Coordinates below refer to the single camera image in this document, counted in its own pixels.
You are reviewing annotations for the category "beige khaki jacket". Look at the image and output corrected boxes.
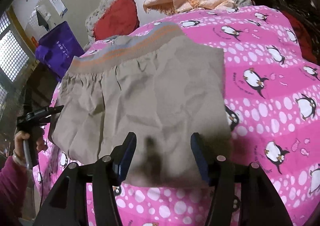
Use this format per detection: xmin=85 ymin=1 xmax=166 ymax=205
xmin=49 ymin=22 xmax=231 ymax=188

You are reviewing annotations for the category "magenta left sleeve forearm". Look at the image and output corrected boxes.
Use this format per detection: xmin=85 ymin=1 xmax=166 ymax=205
xmin=1 ymin=156 xmax=28 ymax=225

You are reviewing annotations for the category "person left hand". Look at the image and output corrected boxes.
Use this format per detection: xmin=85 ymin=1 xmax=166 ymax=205
xmin=13 ymin=127 xmax=48 ymax=167

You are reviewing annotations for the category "dark wooden side cabinet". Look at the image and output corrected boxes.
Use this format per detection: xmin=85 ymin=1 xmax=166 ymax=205
xmin=10 ymin=62 xmax=61 ymax=129

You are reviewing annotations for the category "purple shopping bag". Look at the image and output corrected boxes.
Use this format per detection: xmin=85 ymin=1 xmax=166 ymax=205
xmin=35 ymin=21 xmax=85 ymax=82

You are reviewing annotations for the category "pink penguin print blanket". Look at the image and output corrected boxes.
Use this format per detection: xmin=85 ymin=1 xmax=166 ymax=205
xmin=33 ymin=6 xmax=319 ymax=225

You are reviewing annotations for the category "red heart cushion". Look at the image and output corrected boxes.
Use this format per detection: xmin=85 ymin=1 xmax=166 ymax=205
xmin=93 ymin=0 xmax=139 ymax=41

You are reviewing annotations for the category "orange fringed cloth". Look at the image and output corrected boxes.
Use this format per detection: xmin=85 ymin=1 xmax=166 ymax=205
xmin=143 ymin=0 xmax=236 ymax=16

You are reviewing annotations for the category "white wall calendar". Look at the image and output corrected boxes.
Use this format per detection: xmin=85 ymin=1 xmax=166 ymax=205
xmin=49 ymin=0 xmax=67 ymax=18

